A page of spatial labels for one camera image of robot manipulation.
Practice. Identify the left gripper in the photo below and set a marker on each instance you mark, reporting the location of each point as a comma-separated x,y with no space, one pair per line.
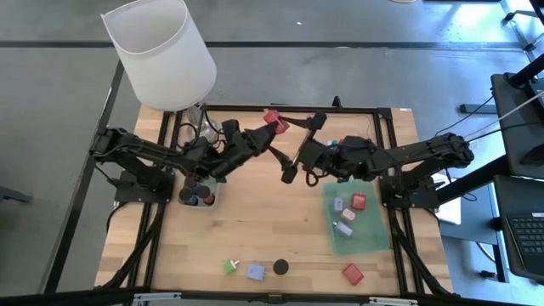
234,149

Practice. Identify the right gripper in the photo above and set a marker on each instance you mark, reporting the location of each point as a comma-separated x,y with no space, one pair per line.
323,159

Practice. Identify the red plug adapter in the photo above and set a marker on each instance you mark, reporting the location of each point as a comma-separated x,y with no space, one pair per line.
359,201
274,120
353,274

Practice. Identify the blue plug adapter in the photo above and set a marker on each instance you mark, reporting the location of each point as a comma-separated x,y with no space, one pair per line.
338,204
256,272
342,228

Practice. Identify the green plug adapter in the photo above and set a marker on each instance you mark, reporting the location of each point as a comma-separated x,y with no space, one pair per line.
230,267

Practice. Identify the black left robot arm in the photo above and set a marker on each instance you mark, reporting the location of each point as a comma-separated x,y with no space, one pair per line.
161,155

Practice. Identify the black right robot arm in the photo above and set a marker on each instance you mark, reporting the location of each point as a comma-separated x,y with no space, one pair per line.
404,155

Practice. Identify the office chair base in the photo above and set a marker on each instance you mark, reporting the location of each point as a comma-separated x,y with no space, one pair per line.
521,34

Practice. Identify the clear plastic tray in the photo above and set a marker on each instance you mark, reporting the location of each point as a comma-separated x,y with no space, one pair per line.
357,123

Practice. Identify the grey plastic bin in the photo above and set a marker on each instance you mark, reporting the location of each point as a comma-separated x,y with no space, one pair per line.
197,207

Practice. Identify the green translucent tray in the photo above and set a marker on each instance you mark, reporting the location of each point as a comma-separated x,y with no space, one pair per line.
365,240

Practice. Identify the white shade table lamp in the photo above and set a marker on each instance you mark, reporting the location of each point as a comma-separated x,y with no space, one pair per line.
161,55

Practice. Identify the white sheet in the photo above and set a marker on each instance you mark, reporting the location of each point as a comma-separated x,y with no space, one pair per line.
450,212

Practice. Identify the black support beam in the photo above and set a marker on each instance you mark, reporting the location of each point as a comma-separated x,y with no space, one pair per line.
472,187

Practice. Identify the grey stand foot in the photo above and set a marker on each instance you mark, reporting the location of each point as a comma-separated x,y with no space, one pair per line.
478,109

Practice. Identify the black equipment stand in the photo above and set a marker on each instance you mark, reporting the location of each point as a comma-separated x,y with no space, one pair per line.
510,115

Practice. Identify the black laptop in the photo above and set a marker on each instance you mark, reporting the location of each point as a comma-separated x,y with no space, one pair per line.
527,234

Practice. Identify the dark floor object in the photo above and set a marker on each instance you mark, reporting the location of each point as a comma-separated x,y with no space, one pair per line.
13,195

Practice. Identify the black aluminium rig frame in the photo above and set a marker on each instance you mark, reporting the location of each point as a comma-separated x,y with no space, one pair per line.
246,109

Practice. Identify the black rail knob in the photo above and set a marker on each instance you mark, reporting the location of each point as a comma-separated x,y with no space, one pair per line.
337,103

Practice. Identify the silver metal bracket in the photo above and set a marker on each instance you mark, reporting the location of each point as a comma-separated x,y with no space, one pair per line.
157,297
393,301

